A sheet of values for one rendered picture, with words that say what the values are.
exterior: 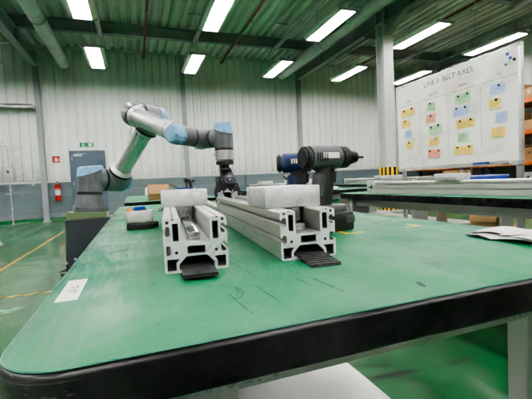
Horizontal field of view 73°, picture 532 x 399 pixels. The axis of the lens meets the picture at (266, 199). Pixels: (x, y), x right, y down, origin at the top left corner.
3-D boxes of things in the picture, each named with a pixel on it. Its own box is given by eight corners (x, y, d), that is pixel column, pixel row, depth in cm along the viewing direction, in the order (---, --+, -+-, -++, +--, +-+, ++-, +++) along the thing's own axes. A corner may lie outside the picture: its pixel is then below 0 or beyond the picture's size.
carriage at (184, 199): (162, 214, 102) (161, 190, 102) (202, 211, 105) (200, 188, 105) (161, 219, 87) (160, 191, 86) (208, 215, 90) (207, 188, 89)
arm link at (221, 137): (221, 124, 150) (236, 122, 145) (222, 151, 151) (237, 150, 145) (207, 123, 144) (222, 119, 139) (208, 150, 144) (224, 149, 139)
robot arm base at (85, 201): (72, 212, 170) (72, 191, 170) (72, 210, 183) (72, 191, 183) (107, 211, 177) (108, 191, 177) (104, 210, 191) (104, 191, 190)
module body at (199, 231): (165, 222, 133) (164, 199, 133) (193, 221, 136) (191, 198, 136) (165, 274, 56) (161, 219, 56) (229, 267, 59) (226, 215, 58)
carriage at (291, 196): (248, 216, 83) (246, 187, 83) (293, 213, 86) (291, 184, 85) (266, 223, 68) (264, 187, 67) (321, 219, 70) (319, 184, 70)
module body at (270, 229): (217, 218, 138) (216, 196, 138) (243, 217, 141) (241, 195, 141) (282, 261, 61) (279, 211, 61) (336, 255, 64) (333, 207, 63)
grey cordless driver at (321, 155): (297, 232, 94) (293, 147, 93) (356, 224, 103) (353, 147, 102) (313, 235, 88) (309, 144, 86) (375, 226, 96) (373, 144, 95)
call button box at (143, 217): (129, 228, 123) (127, 209, 122) (158, 226, 125) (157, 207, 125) (127, 230, 115) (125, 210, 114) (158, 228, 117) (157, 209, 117)
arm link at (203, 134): (183, 129, 148) (201, 125, 141) (203, 133, 157) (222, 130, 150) (183, 148, 148) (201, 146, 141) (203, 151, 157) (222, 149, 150)
